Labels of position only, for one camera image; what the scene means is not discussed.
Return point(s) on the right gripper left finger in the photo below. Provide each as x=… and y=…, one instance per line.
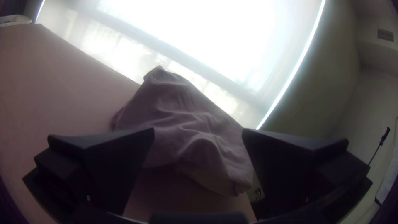
x=102, y=161

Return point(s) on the pile of folded clothes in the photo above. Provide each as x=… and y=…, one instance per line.
x=186, y=130

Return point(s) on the white laundry basket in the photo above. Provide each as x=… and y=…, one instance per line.
x=14, y=21

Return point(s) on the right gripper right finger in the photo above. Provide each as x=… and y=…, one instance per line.
x=280, y=168

